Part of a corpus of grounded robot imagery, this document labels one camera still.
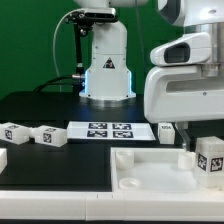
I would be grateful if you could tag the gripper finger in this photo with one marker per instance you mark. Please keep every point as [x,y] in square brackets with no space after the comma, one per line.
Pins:
[181,128]

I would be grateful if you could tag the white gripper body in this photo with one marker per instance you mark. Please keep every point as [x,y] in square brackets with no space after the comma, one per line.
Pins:
[177,94]

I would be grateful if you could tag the white square tabletop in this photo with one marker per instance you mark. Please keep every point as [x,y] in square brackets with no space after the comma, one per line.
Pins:
[154,169]

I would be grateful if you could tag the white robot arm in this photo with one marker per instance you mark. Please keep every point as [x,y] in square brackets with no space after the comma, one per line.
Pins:
[108,79]

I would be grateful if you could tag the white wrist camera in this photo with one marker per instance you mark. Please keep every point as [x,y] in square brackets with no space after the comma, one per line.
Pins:
[190,49]

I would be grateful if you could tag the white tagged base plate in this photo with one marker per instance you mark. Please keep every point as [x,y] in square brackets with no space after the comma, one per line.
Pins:
[110,131]

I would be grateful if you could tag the white front fence rail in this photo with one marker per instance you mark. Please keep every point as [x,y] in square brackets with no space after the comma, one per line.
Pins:
[123,205]

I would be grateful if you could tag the white fence rail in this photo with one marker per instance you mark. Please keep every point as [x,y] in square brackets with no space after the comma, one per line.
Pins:
[123,205]
[3,159]

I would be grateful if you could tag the white left fence rail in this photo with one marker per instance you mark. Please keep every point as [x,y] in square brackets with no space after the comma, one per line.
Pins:
[3,159]

